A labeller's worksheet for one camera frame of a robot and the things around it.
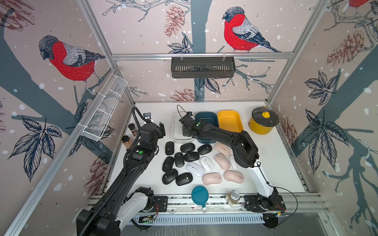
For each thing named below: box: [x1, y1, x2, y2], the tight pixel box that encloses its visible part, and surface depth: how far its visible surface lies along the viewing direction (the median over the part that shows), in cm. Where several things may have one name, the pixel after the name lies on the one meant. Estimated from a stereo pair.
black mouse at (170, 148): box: [164, 141, 175, 156], surface depth 94 cm
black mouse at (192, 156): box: [183, 151, 200, 162], surface depth 90 cm
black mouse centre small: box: [174, 151, 185, 168], surface depth 89 cm
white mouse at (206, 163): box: [198, 156, 215, 173], surface depth 87 cm
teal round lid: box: [190, 184, 210, 208], surface depth 71 cm
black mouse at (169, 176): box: [161, 168, 179, 185], surface depth 82 cm
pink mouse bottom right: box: [223, 170, 244, 184], surface depth 82 cm
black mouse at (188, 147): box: [180, 142, 196, 153], surface depth 94 cm
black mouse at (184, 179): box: [175, 172, 194, 187], surface depth 81 cm
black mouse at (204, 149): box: [197, 144, 213, 156], surface depth 94 cm
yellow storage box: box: [217, 110, 245, 133], surface depth 109 cm
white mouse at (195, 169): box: [185, 161, 205, 178], surface depth 86 cm
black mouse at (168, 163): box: [161, 156, 175, 173], surface depth 87 cm
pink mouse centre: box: [213, 152, 231, 171], surface depth 88 cm
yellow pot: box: [248, 107, 280, 136], surface depth 97 cm
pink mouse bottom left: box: [201, 172, 222, 185], surface depth 82 cm
